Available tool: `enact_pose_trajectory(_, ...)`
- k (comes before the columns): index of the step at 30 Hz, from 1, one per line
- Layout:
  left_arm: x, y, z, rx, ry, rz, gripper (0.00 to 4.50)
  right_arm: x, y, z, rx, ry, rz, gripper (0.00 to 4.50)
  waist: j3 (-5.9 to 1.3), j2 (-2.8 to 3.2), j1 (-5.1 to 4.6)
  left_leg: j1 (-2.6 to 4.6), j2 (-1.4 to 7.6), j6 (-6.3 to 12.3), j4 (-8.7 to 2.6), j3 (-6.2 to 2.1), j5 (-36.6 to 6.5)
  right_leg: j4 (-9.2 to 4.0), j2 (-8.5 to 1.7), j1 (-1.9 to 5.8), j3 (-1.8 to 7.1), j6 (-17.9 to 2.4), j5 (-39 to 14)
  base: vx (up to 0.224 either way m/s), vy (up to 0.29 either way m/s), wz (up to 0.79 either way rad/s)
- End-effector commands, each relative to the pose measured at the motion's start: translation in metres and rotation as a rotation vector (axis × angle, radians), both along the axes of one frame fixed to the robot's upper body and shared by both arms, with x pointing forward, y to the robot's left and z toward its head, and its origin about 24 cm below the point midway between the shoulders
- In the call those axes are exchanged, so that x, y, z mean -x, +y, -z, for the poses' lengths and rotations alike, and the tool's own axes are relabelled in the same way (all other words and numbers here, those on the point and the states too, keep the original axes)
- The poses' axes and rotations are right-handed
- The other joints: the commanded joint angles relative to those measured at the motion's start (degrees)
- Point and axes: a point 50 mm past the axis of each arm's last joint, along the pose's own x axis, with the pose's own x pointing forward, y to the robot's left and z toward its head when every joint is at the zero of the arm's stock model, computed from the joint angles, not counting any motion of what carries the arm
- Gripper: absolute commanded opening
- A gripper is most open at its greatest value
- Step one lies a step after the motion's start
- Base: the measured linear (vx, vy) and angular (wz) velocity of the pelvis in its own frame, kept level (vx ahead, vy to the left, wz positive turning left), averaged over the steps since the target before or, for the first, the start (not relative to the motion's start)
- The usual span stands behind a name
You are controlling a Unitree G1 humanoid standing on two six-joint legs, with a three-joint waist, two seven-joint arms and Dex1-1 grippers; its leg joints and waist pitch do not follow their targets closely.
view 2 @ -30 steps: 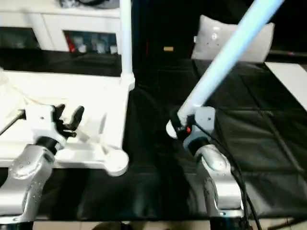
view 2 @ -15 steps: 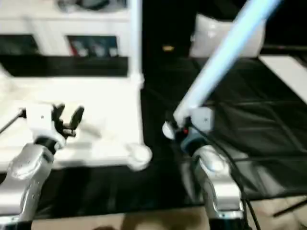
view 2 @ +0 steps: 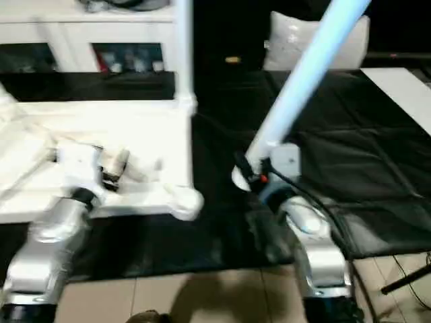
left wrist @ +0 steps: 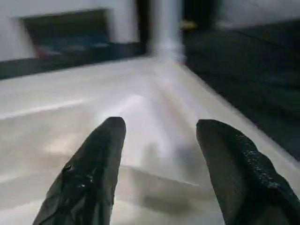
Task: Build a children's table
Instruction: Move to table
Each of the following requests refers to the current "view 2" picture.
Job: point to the white plastic table leg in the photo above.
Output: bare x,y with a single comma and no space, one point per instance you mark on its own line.
184,47
7,104
310,67

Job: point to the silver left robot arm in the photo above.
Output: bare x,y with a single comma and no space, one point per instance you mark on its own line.
47,249

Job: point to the black work mat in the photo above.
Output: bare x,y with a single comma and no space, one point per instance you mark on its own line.
363,175

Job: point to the small tan label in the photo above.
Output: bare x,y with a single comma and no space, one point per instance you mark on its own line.
232,60

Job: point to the grey cushion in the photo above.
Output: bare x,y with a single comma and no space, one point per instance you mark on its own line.
289,47

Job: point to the black sofa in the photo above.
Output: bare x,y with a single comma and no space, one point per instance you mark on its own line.
222,33

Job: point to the white glass-door cabinet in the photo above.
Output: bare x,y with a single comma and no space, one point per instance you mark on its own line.
67,33

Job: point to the white flat board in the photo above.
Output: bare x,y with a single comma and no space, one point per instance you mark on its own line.
404,94

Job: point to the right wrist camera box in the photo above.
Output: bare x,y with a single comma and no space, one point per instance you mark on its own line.
286,161

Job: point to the black metal frame bar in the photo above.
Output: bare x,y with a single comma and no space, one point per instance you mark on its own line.
407,279

